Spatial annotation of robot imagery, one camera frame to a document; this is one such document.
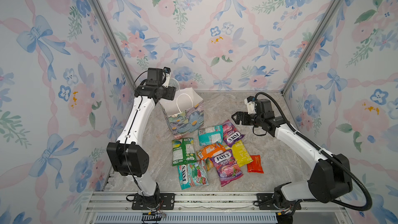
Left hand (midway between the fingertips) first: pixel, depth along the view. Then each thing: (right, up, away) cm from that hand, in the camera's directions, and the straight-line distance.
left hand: (167, 87), depth 82 cm
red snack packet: (+47, -42, +2) cm, 64 cm away
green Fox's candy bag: (+14, -45, -2) cm, 47 cm away
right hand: (+38, -15, +4) cm, 41 cm away
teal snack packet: (+23, -27, +11) cm, 38 cm away
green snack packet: (+8, -36, +6) cm, 37 cm away
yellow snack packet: (+40, -37, +4) cm, 55 cm away
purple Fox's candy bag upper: (+36, -27, +13) cm, 47 cm away
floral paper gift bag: (+10, -14, -4) cm, 17 cm away
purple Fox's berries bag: (+31, -42, -1) cm, 52 cm away
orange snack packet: (+22, -35, +6) cm, 42 cm away
